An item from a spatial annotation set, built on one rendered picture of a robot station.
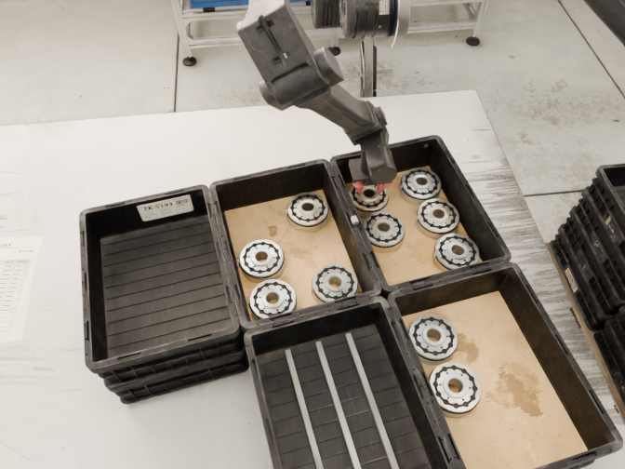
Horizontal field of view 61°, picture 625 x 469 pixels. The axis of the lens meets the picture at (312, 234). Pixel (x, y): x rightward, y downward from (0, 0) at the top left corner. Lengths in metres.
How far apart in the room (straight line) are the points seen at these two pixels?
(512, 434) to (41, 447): 0.98
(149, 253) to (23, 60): 2.39
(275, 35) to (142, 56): 2.61
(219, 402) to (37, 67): 2.60
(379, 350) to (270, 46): 0.68
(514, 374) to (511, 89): 2.18
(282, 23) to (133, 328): 0.75
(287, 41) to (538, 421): 0.85
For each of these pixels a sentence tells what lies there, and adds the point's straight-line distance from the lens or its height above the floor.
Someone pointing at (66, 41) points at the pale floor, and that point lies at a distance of 3.62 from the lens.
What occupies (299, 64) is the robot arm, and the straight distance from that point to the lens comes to 0.76.
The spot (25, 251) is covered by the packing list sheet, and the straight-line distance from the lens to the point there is 1.61.
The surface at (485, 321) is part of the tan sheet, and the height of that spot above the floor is 0.83.
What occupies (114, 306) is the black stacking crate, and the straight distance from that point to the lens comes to 1.27.
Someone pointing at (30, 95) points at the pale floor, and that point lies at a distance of 3.30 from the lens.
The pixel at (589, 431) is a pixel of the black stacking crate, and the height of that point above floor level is 0.87.
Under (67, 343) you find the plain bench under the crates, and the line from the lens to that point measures 1.42.
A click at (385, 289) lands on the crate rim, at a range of 1.10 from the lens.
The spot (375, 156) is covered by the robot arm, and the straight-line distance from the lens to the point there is 1.12.
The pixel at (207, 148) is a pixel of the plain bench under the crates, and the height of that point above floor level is 0.70.
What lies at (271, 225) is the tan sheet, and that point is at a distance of 1.31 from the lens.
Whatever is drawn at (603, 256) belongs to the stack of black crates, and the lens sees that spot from 2.01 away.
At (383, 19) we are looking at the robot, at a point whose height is 1.14.
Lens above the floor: 1.89
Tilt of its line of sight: 55 degrees down
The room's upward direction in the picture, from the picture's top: straight up
